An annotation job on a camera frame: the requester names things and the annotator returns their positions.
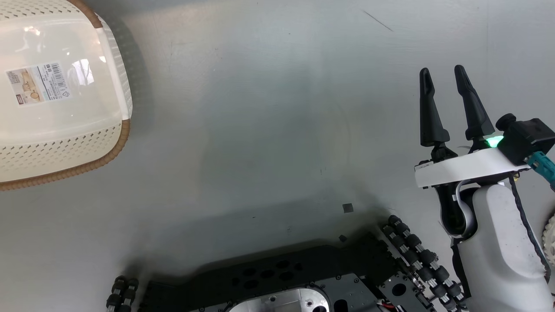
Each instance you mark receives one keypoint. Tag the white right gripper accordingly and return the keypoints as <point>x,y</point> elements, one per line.
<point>468,169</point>

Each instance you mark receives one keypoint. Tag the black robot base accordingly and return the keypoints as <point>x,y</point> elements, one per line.
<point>269,277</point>

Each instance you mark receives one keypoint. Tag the black roller wheel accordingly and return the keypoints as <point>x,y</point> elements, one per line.
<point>420,260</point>
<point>121,292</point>

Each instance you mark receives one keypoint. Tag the white toothed wheel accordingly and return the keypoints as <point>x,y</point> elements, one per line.
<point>550,240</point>

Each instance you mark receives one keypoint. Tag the cream perforated laundry basket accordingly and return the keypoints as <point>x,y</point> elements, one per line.
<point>65,130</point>

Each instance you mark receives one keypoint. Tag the basket product label sticker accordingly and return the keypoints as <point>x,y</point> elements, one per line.
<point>39,83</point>

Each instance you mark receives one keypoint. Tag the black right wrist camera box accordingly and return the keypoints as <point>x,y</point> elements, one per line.
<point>527,138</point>

